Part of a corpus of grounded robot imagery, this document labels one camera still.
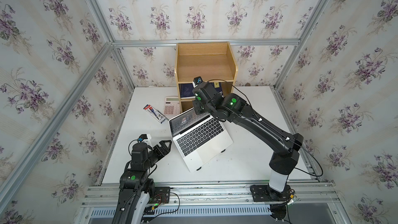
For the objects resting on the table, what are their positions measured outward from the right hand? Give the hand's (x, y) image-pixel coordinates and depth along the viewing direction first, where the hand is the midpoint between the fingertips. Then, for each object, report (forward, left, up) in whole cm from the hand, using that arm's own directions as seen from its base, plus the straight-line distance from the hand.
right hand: (199, 101), depth 71 cm
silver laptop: (-7, 0, -23) cm, 24 cm away
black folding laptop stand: (-21, -1, -30) cm, 37 cm away
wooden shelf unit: (+32, -8, -1) cm, 33 cm away
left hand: (-14, +15, -20) cm, 29 cm away
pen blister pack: (+13, +31, -30) cm, 45 cm away
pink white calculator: (+20, +20, -29) cm, 41 cm away
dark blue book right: (+24, -11, -13) cm, 29 cm away
